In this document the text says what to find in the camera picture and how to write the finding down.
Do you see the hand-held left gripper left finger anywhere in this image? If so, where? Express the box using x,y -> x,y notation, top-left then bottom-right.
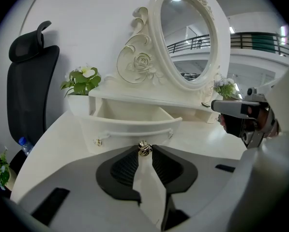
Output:
10,144 -> 163,232

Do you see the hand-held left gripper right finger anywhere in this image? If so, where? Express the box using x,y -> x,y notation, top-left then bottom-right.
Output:
151,144 -> 243,232

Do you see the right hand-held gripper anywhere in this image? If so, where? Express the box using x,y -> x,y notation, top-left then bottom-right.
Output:
211,87 -> 269,149

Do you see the white ornate dressing table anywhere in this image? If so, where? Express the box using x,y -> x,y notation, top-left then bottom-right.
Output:
10,88 -> 246,203

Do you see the white vanity drawer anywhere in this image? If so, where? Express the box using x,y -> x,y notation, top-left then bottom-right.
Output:
80,98 -> 183,157

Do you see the person's right hand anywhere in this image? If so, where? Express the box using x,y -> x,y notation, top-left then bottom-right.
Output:
257,107 -> 280,138

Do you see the pale blue flower plant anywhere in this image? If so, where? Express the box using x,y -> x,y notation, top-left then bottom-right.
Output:
213,75 -> 242,101

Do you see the black balcony railing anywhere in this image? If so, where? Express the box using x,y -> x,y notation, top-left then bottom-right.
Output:
230,31 -> 289,58

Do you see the blue-capped water bottle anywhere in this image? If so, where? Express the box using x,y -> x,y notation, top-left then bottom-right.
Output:
18,136 -> 35,157

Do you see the small round-pot flower plant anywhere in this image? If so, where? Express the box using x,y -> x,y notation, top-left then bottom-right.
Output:
0,148 -> 18,192

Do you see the oval white-framed mirror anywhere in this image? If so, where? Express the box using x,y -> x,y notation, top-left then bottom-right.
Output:
105,0 -> 221,94

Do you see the white flower plant white pot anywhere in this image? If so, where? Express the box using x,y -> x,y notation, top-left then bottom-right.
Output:
60,65 -> 102,117

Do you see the black office chair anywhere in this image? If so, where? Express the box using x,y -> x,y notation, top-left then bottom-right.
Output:
0,20 -> 61,198

